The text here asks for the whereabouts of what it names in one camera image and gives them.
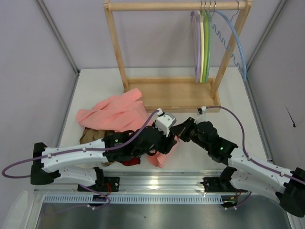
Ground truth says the pink skirt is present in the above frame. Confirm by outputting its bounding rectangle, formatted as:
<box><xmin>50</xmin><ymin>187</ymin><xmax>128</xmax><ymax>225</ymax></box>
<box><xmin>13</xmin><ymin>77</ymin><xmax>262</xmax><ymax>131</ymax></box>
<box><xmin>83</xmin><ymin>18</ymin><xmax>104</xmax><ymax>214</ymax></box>
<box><xmin>76</xmin><ymin>87</ymin><xmax>179</xmax><ymax>169</ymax></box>

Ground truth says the purple clothes hanger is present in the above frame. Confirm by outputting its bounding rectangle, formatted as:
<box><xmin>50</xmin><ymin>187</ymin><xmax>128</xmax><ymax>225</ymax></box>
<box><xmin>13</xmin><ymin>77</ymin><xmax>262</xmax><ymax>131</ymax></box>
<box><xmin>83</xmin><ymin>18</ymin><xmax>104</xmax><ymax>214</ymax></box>
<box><xmin>191</xmin><ymin>11</ymin><xmax>201</xmax><ymax>83</ymax></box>

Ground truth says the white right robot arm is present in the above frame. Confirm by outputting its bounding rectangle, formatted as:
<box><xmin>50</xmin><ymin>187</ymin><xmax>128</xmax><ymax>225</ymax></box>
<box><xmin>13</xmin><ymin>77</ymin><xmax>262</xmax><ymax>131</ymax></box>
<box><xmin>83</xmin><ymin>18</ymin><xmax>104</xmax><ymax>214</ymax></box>
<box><xmin>170</xmin><ymin>118</ymin><xmax>305</xmax><ymax>218</ymax></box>

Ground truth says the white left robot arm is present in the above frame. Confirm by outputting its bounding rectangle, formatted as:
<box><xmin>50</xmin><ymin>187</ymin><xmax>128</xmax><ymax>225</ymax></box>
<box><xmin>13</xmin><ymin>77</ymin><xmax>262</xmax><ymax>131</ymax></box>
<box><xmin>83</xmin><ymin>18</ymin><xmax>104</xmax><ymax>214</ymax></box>
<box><xmin>30</xmin><ymin>126</ymin><xmax>177</xmax><ymax>191</ymax></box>

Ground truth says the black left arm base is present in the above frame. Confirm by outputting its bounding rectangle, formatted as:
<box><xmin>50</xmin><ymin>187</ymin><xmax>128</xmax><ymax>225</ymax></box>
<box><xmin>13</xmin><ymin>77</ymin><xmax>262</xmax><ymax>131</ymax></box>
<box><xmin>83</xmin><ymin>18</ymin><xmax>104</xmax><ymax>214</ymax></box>
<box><xmin>76</xmin><ymin>176</ymin><xmax>120</xmax><ymax>193</ymax></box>

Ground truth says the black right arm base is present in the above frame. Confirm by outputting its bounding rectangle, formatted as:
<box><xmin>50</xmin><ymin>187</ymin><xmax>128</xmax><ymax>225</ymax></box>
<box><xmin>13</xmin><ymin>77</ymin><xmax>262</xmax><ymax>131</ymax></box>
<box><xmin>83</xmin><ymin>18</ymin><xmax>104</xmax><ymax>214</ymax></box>
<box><xmin>200</xmin><ymin>177</ymin><xmax>230</xmax><ymax>193</ymax></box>

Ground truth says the lime green clothes hanger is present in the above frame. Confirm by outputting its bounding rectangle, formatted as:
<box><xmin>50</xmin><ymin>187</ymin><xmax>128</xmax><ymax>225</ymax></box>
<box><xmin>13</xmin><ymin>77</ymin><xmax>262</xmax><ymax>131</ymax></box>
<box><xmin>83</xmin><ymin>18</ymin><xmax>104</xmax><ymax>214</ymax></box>
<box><xmin>201</xmin><ymin>11</ymin><xmax>209</xmax><ymax>83</ymax></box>

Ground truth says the grey-green clothes hanger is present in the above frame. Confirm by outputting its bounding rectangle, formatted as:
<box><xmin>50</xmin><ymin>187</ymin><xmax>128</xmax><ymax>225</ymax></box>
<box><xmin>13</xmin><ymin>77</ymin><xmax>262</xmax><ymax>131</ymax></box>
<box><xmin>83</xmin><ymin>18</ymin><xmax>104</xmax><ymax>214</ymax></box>
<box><xmin>205</xmin><ymin>12</ymin><xmax>213</xmax><ymax>82</ymax></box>

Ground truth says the cream clothes hanger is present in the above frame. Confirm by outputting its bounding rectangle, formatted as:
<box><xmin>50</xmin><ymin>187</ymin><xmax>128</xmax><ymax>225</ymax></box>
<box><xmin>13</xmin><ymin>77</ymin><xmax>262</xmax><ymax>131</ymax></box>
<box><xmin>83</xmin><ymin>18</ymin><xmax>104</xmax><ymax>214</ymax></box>
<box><xmin>198</xmin><ymin>1</ymin><xmax>204</xmax><ymax>83</ymax></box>

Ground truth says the light blue clothes hanger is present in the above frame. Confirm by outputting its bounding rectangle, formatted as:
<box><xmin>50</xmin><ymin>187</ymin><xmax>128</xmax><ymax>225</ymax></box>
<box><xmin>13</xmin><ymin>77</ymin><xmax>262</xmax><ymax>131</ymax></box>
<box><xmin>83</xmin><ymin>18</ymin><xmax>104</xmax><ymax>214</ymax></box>
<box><xmin>213</xmin><ymin>1</ymin><xmax>251</xmax><ymax>82</ymax></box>

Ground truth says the red plaid garment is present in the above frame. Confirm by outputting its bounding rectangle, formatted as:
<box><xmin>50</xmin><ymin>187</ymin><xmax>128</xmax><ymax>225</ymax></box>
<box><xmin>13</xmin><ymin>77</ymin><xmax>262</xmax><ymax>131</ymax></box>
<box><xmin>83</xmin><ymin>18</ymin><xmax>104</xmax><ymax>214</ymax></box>
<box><xmin>121</xmin><ymin>157</ymin><xmax>141</xmax><ymax>167</ymax></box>

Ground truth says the wooden clothes rack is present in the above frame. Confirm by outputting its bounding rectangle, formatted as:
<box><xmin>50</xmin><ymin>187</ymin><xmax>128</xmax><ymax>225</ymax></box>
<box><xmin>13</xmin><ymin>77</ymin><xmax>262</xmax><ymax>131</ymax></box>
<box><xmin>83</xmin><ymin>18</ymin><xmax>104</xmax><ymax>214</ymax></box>
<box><xmin>103</xmin><ymin>0</ymin><xmax>253</xmax><ymax>113</ymax></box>

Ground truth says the tan brown garment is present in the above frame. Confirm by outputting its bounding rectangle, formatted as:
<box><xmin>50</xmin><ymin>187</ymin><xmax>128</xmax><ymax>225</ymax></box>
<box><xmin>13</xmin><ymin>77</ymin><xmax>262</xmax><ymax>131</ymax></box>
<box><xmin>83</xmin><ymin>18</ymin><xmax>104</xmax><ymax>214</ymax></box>
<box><xmin>79</xmin><ymin>127</ymin><xmax>115</xmax><ymax>167</ymax></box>

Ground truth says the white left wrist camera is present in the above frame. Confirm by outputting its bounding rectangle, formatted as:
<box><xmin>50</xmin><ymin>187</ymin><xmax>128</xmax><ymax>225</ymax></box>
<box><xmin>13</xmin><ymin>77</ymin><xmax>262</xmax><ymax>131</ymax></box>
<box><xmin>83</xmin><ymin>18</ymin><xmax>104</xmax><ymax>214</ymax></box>
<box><xmin>154</xmin><ymin>108</ymin><xmax>176</xmax><ymax>137</ymax></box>

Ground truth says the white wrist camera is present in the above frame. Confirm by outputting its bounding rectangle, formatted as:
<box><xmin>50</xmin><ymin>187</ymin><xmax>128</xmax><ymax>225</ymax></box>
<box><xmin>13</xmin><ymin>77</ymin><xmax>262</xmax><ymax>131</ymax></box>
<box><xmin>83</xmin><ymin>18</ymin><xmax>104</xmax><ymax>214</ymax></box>
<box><xmin>197</xmin><ymin>106</ymin><xmax>207</xmax><ymax>119</ymax></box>
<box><xmin>154</xmin><ymin>108</ymin><xmax>176</xmax><ymax>137</ymax></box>

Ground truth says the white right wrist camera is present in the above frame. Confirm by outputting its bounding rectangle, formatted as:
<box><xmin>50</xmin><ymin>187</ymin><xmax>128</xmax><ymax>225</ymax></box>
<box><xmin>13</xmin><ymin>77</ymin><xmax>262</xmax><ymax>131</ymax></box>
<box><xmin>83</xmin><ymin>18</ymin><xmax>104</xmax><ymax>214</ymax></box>
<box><xmin>197</xmin><ymin>106</ymin><xmax>207</xmax><ymax>119</ymax></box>

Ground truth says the aluminium mounting rail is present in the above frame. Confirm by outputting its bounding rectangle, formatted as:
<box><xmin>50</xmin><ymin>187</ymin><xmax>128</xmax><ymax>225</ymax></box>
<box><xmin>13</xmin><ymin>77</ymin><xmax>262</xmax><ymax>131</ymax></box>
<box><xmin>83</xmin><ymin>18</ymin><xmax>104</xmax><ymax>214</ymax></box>
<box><xmin>34</xmin><ymin>168</ymin><xmax>239</xmax><ymax>198</ymax></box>

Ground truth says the black hanging cable tie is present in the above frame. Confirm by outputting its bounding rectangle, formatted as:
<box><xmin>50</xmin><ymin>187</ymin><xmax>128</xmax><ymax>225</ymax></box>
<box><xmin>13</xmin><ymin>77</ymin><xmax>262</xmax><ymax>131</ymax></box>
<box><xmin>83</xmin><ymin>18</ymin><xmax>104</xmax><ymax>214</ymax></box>
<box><xmin>285</xmin><ymin>106</ymin><xmax>296</xmax><ymax>128</ymax></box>

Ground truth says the white slotted cable duct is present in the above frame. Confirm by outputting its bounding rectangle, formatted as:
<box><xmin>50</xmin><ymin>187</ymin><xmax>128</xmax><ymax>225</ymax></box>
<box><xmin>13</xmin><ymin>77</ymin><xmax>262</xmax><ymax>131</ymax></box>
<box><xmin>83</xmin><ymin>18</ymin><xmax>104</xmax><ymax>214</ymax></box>
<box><xmin>43</xmin><ymin>194</ymin><xmax>224</xmax><ymax>205</ymax></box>

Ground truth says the right aluminium frame post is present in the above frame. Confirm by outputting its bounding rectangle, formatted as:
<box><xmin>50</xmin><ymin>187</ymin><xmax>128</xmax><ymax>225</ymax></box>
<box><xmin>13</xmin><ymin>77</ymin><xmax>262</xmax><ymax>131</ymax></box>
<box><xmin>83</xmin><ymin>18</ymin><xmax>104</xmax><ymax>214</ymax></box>
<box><xmin>246</xmin><ymin>0</ymin><xmax>288</xmax><ymax>70</ymax></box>

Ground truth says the aluminium frame post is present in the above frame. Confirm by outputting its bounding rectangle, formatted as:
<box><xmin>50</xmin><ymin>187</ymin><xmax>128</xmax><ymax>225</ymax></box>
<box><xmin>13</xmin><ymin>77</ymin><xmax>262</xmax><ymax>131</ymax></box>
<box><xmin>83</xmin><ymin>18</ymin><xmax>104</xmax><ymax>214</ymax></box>
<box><xmin>246</xmin><ymin>0</ymin><xmax>288</xmax><ymax>70</ymax></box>
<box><xmin>35</xmin><ymin>0</ymin><xmax>81</xmax><ymax>75</ymax></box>

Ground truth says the left aluminium frame post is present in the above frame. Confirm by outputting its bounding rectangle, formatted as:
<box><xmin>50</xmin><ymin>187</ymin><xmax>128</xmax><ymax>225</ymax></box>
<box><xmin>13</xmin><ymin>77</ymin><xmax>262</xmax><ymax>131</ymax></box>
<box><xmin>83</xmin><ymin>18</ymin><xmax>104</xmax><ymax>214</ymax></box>
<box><xmin>35</xmin><ymin>0</ymin><xmax>81</xmax><ymax>75</ymax></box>

